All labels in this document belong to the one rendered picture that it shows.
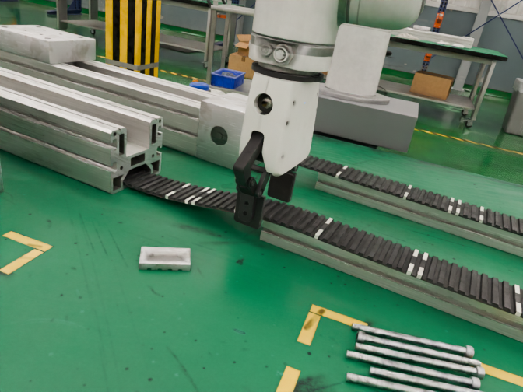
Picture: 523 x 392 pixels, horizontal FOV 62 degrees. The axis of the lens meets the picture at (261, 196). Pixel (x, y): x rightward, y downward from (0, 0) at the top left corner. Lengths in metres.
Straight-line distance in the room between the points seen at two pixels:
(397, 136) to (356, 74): 0.17
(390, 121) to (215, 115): 0.41
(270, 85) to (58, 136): 0.31
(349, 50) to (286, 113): 0.60
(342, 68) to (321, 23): 0.60
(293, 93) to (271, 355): 0.24
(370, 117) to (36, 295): 0.72
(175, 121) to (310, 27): 0.37
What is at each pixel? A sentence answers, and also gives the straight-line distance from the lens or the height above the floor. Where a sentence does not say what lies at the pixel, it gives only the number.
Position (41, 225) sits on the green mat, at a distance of 0.53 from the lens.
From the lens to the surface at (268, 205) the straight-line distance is 0.52.
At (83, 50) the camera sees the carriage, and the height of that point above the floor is 0.89.
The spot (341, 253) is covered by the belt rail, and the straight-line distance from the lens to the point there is 0.48.
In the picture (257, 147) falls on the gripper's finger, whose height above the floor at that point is 0.90.
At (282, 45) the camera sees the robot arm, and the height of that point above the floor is 1.00.
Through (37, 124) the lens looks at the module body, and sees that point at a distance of 0.65.
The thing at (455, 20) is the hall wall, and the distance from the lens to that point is 8.09.
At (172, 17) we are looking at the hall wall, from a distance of 9.39.
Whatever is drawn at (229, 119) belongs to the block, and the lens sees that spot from 0.68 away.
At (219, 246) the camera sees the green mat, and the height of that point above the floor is 0.78.
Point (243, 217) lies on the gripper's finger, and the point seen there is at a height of 0.82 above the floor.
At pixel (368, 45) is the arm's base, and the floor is 0.97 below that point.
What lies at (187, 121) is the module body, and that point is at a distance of 0.72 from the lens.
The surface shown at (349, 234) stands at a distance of 0.49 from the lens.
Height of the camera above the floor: 1.05
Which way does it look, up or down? 25 degrees down
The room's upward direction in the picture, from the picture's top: 9 degrees clockwise
